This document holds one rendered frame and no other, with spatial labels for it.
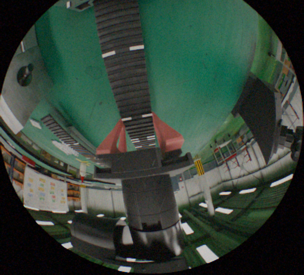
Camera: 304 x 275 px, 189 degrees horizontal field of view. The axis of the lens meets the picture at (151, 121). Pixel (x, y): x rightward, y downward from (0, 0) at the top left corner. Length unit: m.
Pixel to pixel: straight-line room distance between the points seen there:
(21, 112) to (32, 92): 0.03
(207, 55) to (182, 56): 0.05
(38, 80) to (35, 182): 2.91
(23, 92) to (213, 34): 0.28
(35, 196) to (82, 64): 3.06
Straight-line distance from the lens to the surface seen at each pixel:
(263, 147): 0.42
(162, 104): 0.18
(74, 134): 0.27
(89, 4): 0.16
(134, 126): 0.16
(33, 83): 0.18
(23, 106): 0.16
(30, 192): 3.03
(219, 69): 0.21
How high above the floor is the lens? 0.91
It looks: 39 degrees down
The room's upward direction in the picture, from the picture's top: 168 degrees clockwise
